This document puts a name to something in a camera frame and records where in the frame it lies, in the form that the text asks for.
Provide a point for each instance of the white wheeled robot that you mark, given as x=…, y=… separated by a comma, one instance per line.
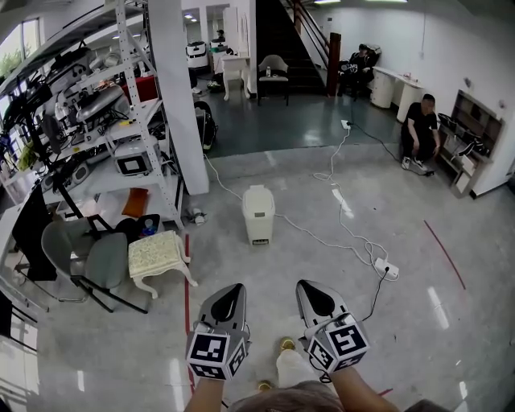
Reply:
x=197, y=54

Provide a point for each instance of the grey folding chair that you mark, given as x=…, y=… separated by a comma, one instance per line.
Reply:
x=58, y=245
x=106, y=259

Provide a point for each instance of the person's left forearm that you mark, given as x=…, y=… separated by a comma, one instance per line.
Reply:
x=206, y=394

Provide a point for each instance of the wooden open shelf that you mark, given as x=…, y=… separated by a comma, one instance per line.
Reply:
x=470, y=141

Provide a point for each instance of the person's white trouser leg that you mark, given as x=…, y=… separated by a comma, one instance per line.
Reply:
x=293, y=368

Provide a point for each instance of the white console table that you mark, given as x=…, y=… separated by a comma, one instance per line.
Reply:
x=235, y=66

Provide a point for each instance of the grey armchair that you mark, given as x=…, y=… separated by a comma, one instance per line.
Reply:
x=273, y=68

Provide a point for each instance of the black flat panel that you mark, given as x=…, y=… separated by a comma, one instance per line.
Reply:
x=34, y=237

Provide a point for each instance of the white metal shelf rack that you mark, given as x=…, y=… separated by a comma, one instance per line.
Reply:
x=133, y=68

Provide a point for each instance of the person's gold shoe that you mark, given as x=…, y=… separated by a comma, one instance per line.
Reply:
x=264, y=385
x=287, y=344

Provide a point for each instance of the small white power strip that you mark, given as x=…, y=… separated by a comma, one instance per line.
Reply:
x=346, y=124

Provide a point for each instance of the black bin with bottles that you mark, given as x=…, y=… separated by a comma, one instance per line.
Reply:
x=147, y=226

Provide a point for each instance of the white ornate stool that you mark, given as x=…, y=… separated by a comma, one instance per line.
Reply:
x=155, y=253

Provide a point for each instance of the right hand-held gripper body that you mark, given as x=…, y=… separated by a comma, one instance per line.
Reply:
x=338, y=342

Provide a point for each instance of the dark staircase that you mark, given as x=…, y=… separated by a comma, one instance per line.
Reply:
x=281, y=44

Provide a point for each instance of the orange cushion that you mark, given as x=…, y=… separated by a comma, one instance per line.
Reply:
x=135, y=202

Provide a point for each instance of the white box appliance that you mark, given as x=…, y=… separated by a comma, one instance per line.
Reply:
x=133, y=161

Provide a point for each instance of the white long desk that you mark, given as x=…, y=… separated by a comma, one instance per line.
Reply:
x=396, y=90

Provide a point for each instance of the person's right forearm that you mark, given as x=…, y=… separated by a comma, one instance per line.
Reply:
x=356, y=392

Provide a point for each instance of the black backpack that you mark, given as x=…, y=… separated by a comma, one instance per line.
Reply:
x=204, y=124

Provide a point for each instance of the white plastic trash bin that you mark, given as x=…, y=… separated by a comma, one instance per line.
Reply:
x=258, y=215

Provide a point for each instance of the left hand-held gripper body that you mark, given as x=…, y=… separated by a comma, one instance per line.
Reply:
x=219, y=322

